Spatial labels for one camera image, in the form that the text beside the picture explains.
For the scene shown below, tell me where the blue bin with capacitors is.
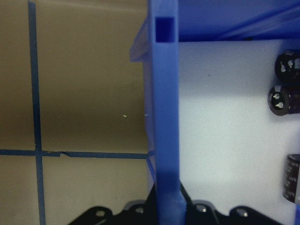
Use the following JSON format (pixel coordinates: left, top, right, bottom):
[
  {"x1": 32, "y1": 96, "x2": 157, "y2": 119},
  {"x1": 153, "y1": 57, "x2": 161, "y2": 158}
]
[{"x1": 129, "y1": 0, "x2": 300, "y2": 225}]

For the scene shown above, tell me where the small black rectangular component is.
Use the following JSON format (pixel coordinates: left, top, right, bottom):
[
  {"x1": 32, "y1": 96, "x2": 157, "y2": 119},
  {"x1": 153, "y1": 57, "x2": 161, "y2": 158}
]
[{"x1": 283, "y1": 153, "x2": 300, "y2": 203}]

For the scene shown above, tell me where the white foam liner sheet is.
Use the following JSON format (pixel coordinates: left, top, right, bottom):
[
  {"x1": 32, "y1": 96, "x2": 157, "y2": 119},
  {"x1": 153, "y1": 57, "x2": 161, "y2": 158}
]
[{"x1": 178, "y1": 41, "x2": 300, "y2": 225}]

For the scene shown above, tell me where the dark cylindrical capacitor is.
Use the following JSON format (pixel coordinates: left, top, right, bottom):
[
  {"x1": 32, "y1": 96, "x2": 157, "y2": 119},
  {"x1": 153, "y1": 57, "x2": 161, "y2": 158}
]
[
  {"x1": 268, "y1": 84, "x2": 300, "y2": 117},
  {"x1": 274, "y1": 48, "x2": 300, "y2": 83}
]

